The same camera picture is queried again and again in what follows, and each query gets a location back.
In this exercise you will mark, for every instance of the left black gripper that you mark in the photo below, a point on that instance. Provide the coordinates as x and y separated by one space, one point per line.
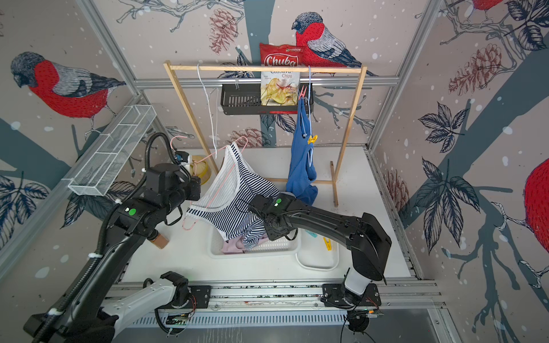
195 181

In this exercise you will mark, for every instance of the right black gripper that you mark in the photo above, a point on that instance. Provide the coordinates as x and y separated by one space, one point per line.
272 237

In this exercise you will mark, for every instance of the striped tank top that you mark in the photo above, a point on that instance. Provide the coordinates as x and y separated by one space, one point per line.
225 204

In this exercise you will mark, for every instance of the pink tank top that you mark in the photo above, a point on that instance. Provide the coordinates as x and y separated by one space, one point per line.
234 246

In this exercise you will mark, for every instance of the yellow clothespin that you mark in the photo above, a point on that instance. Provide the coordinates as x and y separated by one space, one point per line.
312 139
328 244

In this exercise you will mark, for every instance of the white wire hanger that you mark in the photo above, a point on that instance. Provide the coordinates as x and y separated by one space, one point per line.
213 125

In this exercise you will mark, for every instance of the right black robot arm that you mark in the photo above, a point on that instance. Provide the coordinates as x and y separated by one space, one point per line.
363 236

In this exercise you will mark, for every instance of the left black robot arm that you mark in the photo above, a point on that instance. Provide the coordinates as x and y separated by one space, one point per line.
79 315

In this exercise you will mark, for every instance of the blue tank top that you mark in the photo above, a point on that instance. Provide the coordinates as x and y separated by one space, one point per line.
301 176

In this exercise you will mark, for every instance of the white perforated basket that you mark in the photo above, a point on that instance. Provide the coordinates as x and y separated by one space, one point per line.
265 247

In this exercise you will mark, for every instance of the yellow steamer with buns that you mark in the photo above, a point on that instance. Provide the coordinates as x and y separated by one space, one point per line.
200 168

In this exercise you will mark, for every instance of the white plastic tray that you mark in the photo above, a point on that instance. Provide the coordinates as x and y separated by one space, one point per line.
313 254

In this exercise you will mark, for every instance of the brown box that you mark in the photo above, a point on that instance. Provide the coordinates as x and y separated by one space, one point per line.
159 240

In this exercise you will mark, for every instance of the wooden clothes rack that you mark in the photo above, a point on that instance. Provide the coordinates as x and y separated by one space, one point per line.
335 166

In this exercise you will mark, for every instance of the yellow clothespin on blue top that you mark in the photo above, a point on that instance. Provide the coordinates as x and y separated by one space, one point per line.
312 139

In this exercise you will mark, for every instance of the red chips bag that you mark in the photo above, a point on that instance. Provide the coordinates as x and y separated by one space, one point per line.
279 89

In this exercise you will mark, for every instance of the red clothespin on blue top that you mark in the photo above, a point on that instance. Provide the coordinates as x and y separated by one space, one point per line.
303 92

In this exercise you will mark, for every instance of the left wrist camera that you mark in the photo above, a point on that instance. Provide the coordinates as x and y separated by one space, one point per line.
183 158

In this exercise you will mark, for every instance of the white wire mesh shelf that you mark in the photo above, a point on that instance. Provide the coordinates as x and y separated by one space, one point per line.
102 168

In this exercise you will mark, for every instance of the black wall basket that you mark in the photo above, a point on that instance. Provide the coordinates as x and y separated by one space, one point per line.
244 100

